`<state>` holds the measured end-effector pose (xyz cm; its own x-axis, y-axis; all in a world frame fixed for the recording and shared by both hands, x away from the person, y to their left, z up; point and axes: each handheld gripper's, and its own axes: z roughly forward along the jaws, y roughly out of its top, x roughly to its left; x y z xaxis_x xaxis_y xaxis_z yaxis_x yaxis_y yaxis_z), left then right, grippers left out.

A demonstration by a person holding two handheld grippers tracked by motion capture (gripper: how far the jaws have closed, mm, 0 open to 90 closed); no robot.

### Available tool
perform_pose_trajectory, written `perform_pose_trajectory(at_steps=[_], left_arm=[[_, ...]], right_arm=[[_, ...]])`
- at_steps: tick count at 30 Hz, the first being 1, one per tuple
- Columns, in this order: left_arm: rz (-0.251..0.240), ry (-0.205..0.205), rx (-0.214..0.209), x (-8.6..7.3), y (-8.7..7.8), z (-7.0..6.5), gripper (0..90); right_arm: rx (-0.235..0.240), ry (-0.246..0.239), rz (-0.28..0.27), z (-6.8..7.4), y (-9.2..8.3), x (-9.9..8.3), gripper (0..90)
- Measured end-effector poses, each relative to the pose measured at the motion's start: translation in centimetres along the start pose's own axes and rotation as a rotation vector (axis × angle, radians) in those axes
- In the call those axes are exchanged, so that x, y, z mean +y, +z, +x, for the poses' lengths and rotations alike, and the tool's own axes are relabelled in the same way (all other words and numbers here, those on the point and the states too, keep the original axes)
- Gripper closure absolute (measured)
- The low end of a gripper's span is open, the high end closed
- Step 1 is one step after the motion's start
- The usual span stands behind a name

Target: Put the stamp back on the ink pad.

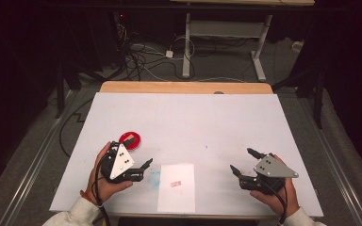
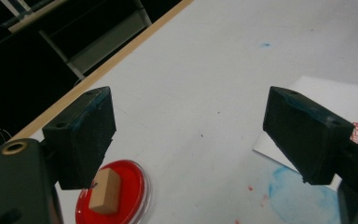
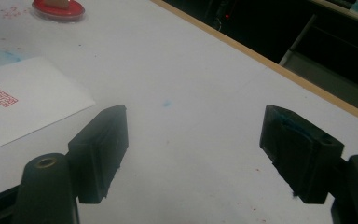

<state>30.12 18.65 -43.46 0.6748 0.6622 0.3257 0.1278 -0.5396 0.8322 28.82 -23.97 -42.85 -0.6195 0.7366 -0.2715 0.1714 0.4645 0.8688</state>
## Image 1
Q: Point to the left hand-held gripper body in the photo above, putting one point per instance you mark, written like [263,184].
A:
[121,161]

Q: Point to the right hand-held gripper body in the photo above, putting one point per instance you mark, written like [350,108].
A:
[271,172]

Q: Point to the wooden stamp block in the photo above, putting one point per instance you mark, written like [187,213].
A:
[131,137]

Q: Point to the person's right hand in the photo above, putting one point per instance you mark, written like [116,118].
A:
[279,201]

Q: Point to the person's left hand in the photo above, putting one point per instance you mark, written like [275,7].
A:
[106,188]

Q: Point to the white paper sheet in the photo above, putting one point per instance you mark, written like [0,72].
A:
[176,194]

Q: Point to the black metal stand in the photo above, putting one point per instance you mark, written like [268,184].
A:
[59,91]

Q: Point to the white power adapter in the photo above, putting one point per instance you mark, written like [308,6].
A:
[169,54]

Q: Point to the white metal desk frame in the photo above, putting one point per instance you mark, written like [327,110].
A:
[226,28]

